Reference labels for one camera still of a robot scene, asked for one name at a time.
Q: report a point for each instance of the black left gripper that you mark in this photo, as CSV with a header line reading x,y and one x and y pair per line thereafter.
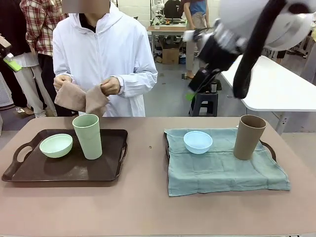
x,y
4,48

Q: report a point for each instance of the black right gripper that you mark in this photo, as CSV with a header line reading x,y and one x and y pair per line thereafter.
x,y
217,54

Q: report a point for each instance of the light blue bowl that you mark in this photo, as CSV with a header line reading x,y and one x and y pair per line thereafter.
x,y
197,146

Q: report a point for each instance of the brown tall cup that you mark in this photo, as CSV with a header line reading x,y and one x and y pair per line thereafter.
x,y
248,140

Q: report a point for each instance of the beige cloth mat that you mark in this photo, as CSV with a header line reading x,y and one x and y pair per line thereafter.
x,y
93,103

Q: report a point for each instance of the teal cloth mat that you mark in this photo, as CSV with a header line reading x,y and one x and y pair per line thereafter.
x,y
222,172

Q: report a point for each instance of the person's left forearm white sleeve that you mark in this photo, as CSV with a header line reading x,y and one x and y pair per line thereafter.
x,y
140,81

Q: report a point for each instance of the person's right forearm white sleeve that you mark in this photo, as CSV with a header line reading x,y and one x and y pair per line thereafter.
x,y
61,72

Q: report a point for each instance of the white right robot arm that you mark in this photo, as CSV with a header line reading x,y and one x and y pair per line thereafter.
x,y
237,12

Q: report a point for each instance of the person's right hand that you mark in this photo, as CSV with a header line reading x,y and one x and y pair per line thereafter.
x,y
61,82

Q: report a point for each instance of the person's left hand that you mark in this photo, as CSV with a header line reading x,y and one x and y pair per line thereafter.
x,y
112,86

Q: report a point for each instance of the bystander in black trousers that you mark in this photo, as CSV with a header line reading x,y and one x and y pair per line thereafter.
x,y
15,81

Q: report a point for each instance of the grey plastic stool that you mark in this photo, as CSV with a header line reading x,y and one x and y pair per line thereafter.
x,y
205,97

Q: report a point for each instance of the cardboard box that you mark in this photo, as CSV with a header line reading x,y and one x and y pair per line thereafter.
x,y
170,56

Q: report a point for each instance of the bystander in plaid shirt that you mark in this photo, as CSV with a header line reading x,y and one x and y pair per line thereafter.
x,y
42,24

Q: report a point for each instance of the background workbench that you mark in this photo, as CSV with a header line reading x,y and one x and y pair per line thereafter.
x,y
165,27

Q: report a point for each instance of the white table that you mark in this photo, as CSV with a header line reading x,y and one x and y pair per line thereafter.
x,y
271,86

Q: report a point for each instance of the bystander in blue shirt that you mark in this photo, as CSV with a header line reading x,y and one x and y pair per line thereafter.
x,y
197,7

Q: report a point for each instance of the bystander in black shirt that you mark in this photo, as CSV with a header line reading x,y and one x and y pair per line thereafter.
x,y
172,7

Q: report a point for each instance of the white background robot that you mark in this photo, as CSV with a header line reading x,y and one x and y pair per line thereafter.
x,y
158,3

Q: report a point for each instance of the person's white jacket torso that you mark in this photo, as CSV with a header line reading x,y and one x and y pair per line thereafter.
x,y
106,49

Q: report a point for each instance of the light green bowl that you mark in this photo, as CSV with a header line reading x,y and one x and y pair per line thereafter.
x,y
56,149

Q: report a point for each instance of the light green tall cup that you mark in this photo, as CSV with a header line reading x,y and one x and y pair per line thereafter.
x,y
89,140

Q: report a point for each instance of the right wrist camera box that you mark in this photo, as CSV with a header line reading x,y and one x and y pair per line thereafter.
x,y
191,35

